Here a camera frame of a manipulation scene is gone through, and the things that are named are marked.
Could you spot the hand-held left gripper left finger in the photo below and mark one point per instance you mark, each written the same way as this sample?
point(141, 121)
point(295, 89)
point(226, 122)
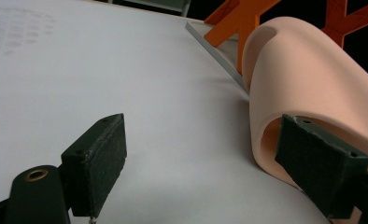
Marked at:
point(93, 161)

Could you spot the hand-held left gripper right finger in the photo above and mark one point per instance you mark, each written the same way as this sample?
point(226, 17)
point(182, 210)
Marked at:
point(319, 165)

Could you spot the white and orange shoe rack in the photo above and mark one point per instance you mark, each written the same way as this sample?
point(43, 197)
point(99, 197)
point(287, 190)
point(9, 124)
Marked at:
point(232, 21)

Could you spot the pink foam slipper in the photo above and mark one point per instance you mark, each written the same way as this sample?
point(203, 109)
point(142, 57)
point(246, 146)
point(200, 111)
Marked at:
point(297, 65)

